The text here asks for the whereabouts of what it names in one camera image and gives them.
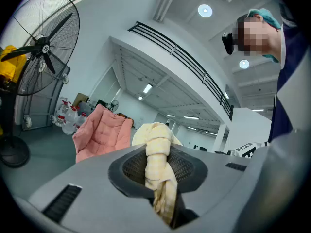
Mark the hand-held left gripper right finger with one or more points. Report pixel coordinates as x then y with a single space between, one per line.
230 198

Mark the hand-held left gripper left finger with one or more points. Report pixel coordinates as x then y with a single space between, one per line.
97 203

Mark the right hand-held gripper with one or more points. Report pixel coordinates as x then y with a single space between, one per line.
246 149

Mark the pink padded armchair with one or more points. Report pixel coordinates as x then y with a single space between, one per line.
102 135

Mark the cream cloth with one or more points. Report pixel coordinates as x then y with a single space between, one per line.
158 159

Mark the black balcony railing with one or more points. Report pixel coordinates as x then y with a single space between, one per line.
230 113

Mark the person's navy t-shirt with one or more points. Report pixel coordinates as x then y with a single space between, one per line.
283 120

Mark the round ceiling light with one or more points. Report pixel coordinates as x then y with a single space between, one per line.
244 64
205 10

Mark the small black standing fan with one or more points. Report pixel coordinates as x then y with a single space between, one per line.
113 105

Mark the flat brown cardboard sheet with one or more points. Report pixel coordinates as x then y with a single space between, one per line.
81 98

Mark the gray platform cart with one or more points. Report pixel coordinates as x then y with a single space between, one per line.
41 108

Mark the person's head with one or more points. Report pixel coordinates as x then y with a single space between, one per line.
267 40

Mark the yellow black vacuum cleaner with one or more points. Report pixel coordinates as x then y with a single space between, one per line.
11 68

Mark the black head-worn camera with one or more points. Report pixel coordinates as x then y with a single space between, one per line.
228 44

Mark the black pedestal fan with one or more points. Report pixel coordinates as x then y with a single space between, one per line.
45 46

